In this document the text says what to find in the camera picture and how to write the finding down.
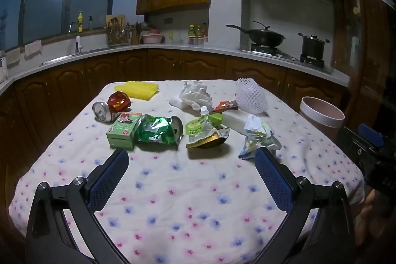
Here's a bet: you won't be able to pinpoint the dish rack with utensils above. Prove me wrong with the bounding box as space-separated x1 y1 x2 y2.
105 14 132 47

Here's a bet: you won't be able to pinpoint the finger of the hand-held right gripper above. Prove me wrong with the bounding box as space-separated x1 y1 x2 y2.
358 124 385 148

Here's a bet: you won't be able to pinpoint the pink waste bin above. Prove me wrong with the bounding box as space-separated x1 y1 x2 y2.
299 96 345 155

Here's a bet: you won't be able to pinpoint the wooden lower cabinets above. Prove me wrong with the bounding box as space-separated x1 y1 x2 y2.
0 48 348 181

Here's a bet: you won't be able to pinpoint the crumpled white tissue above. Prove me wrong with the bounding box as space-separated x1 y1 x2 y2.
169 80 215 112

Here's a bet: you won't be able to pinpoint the knife block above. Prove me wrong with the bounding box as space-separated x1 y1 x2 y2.
131 22 143 45

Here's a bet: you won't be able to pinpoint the large window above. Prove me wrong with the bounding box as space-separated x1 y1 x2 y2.
0 0 139 52

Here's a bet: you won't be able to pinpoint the gas stove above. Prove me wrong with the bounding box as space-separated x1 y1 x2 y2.
241 44 334 70

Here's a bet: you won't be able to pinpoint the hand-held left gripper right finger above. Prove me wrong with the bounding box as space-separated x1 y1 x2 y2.
254 147 356 264

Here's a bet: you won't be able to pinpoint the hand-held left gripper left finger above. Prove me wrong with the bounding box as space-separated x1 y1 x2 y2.
26 149 129 264

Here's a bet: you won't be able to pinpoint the pink basin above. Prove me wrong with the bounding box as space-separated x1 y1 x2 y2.
141 29 163 44

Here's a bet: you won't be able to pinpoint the green drink pouch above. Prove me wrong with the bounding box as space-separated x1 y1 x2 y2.
186 106 230 149

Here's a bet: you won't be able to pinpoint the crumpled paper wrapper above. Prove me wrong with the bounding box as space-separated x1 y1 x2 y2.
238 115 282 160

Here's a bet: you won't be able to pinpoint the dark wooden door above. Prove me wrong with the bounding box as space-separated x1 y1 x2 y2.
332 0 396 144

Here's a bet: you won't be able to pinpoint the yellow foam sheet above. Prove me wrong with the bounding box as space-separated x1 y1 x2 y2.
114 81 160 101

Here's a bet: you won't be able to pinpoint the red snack wrapper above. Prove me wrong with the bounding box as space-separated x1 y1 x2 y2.
212 100 240 114

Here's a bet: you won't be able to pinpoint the red crushed can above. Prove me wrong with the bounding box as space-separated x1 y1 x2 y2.
92 91 132 123

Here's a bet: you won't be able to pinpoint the green crushed can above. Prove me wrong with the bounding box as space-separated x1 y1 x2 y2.
134 114 184 146

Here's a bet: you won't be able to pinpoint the white foam fruit net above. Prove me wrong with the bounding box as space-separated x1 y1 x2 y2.
235 78 269 116

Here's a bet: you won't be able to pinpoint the black stockpot with lid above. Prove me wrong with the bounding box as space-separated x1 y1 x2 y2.
297 32 330 60

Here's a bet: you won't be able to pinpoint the green carton box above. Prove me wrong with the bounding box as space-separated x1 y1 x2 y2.
106 111 143 150

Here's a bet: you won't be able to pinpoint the person's right hand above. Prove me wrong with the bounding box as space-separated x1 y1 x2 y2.
356 189 382 247

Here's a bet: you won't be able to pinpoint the hanging dish towel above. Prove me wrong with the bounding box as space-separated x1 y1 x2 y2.
5 48 21 67
24 40 43 59

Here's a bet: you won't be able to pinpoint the floral tablecloth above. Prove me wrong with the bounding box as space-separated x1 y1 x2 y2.
9 79 366 264

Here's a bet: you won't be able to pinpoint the black wok with lid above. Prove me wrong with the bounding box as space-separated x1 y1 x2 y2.
226 21 287 48

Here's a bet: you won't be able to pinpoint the white kitchen countertop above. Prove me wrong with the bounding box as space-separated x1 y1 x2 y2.
0 43 351 96

